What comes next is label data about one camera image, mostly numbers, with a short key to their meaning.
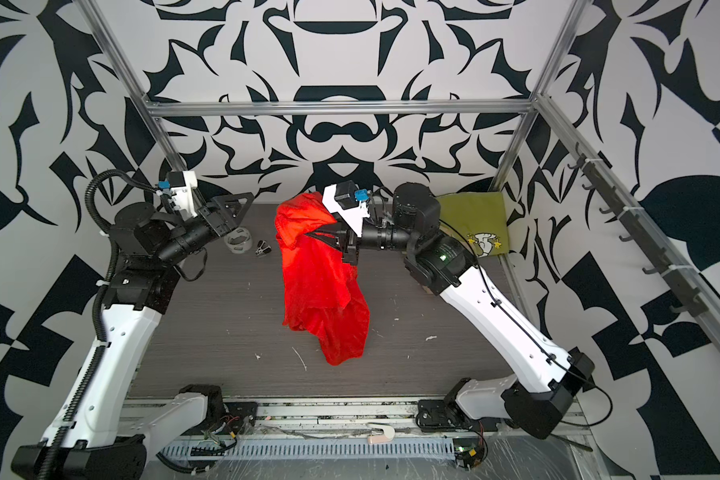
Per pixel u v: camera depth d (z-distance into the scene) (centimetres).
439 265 44
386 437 70
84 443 36
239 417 73
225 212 54
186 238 53
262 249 105
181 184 56
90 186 41
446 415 67
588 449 71
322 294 56
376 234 48
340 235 48
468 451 71
